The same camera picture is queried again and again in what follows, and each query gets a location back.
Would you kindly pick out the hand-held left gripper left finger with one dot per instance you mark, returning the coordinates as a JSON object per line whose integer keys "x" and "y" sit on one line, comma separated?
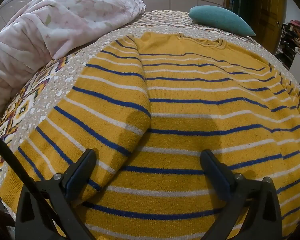
{"x": 72, "y": 181}

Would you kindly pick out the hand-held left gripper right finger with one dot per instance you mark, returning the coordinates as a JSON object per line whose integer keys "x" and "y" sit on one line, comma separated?
{"x": 218, "y": 178}

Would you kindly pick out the yellow striped knit sweater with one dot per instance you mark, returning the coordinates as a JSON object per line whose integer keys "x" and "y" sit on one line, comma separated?
{"x": 190, "y": 92}

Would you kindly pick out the shelf rack with clothes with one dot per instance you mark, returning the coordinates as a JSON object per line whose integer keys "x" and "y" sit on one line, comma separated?
{"x": 293, "y": 35}

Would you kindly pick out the patterned beige bedspread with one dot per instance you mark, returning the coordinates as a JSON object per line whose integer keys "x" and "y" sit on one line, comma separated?
{"x": 72, "y": 62}

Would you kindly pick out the pink floral blanket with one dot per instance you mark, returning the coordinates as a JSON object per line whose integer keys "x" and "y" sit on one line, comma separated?
{"x": 52, "y": 25}

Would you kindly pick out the teal pillow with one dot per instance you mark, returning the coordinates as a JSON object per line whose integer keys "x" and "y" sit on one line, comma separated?
{"x": 215, "y": 17}

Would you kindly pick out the wooden door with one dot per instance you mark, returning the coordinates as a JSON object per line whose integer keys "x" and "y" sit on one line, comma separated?
{"x": 270, "y": 10}

